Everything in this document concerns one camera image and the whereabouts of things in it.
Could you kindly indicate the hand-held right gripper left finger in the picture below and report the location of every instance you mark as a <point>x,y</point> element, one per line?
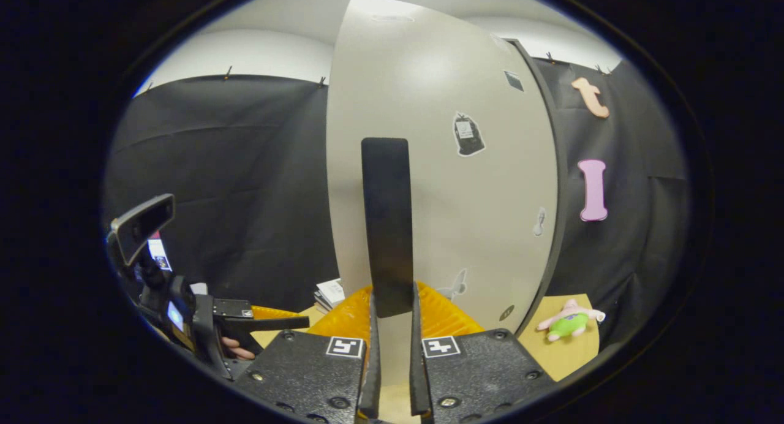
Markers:
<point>370,381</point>

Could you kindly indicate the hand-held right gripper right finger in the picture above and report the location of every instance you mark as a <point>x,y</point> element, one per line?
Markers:
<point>418,381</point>

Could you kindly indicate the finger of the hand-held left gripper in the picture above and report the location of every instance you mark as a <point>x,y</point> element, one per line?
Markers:
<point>269,326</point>

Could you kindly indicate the grey cabinet door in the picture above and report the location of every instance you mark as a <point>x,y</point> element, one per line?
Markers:
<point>429,75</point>

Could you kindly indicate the computer monitor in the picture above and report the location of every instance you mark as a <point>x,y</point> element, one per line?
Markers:
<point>160,255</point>

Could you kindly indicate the white book with picture cover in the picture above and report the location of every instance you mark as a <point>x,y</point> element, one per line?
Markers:
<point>331,289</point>

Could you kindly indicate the pink and green plush toy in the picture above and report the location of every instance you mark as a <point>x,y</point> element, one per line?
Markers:
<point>569,323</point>

